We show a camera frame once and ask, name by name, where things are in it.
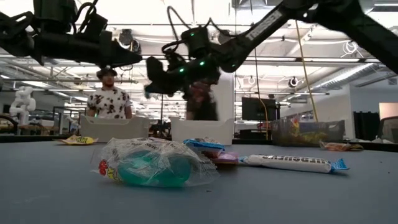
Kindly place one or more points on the black monitor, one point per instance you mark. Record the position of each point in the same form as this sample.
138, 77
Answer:
258, 109

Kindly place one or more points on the green candy clear wrapper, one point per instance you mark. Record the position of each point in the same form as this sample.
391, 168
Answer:
152, 168

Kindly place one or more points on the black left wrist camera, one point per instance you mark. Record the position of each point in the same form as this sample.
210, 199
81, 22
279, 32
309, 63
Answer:
93, 25

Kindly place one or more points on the black aluminium table frame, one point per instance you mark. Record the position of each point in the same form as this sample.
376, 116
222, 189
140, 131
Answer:
160, 139

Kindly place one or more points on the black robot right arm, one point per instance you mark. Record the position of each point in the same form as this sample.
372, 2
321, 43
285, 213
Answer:
264, 25

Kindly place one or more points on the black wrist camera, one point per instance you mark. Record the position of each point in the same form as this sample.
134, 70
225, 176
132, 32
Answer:
196, 42
93, 25

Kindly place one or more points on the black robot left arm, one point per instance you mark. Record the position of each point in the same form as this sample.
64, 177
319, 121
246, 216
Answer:
18, 34

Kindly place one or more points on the white plastic bin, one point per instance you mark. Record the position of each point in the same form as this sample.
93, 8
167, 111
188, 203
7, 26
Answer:
202, 132

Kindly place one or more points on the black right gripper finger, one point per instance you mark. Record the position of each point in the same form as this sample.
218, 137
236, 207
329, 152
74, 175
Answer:
161, 89

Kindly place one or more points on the white blue Hershey's bar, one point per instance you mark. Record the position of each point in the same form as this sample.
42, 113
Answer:
292, 163
203, 145

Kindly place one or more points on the light grey plastic bin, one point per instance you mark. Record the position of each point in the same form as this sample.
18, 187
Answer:
115, 130

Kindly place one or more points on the person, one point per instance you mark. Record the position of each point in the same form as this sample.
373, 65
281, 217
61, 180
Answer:
202, 105
109, 102

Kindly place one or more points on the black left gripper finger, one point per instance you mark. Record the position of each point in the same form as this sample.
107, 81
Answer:
122, 56

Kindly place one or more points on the clear container of snacks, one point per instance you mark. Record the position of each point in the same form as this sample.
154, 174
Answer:
332, 130

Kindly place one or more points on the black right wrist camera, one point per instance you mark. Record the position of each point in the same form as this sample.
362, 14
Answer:
196, 42

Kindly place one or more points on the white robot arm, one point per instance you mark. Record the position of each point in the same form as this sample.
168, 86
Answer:
21, 102

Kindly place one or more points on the orange candy pack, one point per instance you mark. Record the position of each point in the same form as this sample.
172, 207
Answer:
339, 146

